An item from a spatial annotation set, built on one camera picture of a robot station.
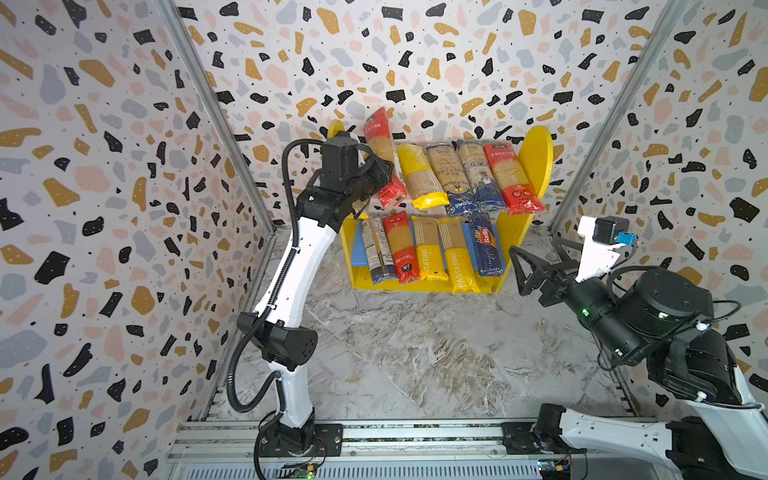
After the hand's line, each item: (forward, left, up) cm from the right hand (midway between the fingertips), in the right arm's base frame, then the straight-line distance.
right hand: (532, 242), depth 48 cm
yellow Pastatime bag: (+27, +5, -35) cm, 44 cm away
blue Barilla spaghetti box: (+29, -5, -34) cm, 45 cm away
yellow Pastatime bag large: (+28, +13, -35) cm, 46 cm away
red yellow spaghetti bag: (+34, +23, -35) cm, 54 cm away
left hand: (+27, +22, -2) cm, 36 cm away
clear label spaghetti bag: (+27, +29, -34) cm, 52 cm away
